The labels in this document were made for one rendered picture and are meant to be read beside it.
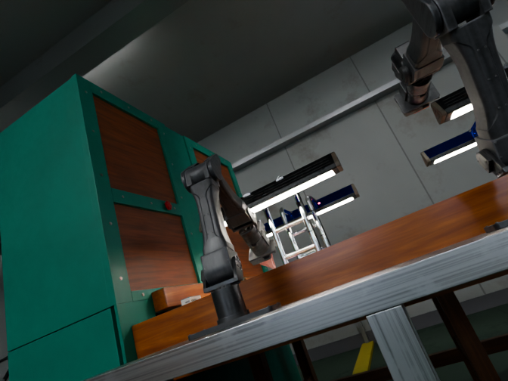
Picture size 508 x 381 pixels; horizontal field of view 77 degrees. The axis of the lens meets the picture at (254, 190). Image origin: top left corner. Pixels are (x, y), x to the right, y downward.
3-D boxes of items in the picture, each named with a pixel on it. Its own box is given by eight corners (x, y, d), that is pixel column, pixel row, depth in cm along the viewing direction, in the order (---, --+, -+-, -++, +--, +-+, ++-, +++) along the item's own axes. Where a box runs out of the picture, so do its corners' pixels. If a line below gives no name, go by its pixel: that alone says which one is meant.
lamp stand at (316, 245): (329, 285, 109) (283, 172, 124) (278, 304, 115) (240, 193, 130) (339, 282, 126) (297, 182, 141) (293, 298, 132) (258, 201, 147)
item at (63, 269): (117, 303, 100) (75, 72, 132) (6, 352, 116) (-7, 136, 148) (271, 279, 221) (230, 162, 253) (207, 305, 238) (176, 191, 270)
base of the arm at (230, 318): (195, 299, 75) (178, 303, 69) (270, 270, 70) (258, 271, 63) (204, 334, 72) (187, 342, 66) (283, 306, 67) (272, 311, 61)
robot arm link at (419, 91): (400, 82, 89) (401, 67, 82) (420, 71, 87) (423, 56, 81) (412, 101, 86) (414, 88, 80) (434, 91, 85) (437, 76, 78)
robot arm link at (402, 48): (384, 67, 90) (383, 40, 79) (414, 51, 88) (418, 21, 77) (404, 100, 86) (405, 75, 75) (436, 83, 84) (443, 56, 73)
